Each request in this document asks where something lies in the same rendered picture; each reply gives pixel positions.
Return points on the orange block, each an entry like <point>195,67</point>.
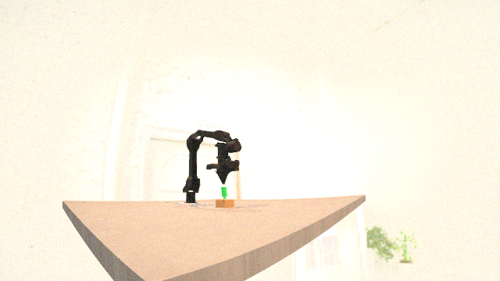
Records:
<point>224,203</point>

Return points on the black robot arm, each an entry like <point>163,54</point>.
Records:
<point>193,143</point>

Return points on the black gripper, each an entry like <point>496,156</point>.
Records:
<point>222,171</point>

